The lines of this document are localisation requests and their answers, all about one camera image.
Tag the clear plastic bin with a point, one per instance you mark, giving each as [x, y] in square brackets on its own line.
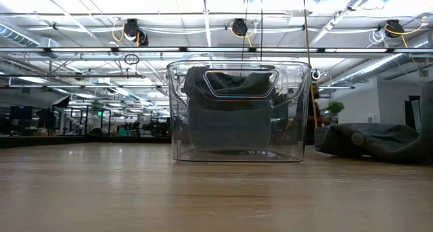
[176, 123]

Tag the long ceiling light bar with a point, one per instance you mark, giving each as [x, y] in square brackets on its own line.
[81, 49]

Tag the green background plant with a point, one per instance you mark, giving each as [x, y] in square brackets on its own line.
[335, 107]

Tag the computer monitor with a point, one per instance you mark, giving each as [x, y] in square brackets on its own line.
[21, 113]

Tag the light blue-grey cap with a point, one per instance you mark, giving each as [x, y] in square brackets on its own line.
[230, 127]

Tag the slate grey cap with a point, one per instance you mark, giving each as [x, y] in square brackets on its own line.
[379, 140]

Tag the silver ventilation duct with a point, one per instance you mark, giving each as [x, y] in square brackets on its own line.
[379, 68]
[23, 37]

